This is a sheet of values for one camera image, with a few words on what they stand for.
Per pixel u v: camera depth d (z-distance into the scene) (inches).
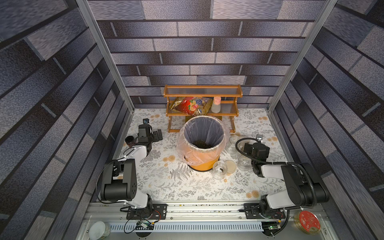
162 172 34.5
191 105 37.3
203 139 36.5
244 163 35.4
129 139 34.3
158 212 28.8
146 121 32.1
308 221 26.9
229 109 44.7
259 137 31.5
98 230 25.4
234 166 35.3
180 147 28.8
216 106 37.1
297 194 17.1
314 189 16.0
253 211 28.6
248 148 34.7
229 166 36.1
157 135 33.6
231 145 34.7
